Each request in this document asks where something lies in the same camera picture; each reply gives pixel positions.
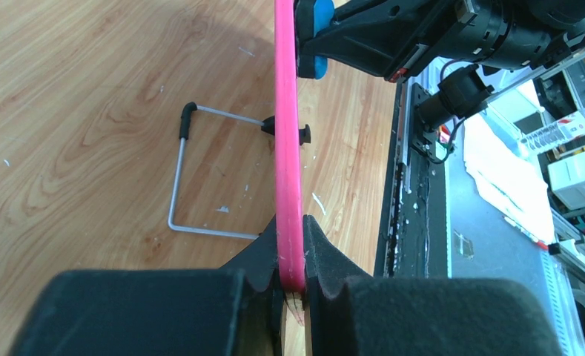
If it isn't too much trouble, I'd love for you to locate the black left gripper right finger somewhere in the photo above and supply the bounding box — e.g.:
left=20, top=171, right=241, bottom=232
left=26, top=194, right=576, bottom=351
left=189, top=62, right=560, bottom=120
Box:
left=303, top=215, right=562, bottom=355

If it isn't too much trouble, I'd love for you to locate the blue and black eraser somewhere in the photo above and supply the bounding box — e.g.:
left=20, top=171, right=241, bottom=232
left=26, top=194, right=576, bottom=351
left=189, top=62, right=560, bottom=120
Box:
left=294, top=0, right=335, bottom=79

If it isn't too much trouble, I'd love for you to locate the white box in background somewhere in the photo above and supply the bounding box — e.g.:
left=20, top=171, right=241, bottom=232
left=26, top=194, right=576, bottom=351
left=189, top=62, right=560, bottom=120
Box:
left=548, top=151, right=585, bottom=210

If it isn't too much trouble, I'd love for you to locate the black stand foot right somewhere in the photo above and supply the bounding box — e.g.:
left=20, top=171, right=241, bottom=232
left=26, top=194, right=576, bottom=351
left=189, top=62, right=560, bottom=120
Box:
left=261, top=116, right=312, bottom=146

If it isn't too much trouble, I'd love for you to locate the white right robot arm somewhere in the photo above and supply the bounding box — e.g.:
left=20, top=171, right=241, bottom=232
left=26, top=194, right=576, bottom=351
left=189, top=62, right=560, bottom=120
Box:
left=293, top=1, right=585, bottom=145

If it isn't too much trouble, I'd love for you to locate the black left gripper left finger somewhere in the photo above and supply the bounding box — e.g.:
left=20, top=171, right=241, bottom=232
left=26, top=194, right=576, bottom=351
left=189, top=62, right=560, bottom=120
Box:
left=9, top=222, right=283, bottom=355

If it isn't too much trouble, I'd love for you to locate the metal wire whiteboard stand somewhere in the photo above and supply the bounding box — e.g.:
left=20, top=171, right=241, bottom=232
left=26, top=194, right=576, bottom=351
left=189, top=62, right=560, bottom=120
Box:
left=167, top=102, right=274, bottom=240

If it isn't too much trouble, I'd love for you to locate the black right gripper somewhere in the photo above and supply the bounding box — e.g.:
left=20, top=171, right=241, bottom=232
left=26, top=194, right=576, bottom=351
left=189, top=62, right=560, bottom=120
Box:
left=299, top=1, right=585, bottom=82

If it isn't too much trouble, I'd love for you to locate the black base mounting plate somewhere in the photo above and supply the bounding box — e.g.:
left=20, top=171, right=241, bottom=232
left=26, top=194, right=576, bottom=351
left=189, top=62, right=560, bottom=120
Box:
left=374, top=79, right=452, bottom=278

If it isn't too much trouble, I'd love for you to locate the pink-framed whiteboard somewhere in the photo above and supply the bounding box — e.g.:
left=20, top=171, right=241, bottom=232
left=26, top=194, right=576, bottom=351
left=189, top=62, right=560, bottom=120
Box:
left=274, top=0, right=307, bottom=327

